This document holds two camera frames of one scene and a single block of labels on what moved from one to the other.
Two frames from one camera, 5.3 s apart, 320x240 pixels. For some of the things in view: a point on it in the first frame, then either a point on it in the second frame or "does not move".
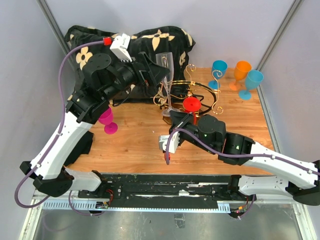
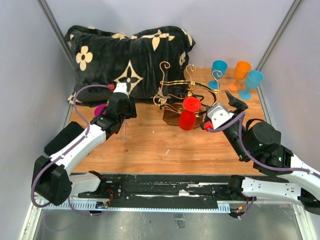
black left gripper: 148,73 to 131,105
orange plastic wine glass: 240,73 does not move
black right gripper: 180,120 to 235,103
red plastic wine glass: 192,104 does not move
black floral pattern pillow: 169,46 does not move
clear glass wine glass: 165,60 to 125,124
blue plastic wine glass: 219,68 does not move
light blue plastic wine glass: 253,80 does not move
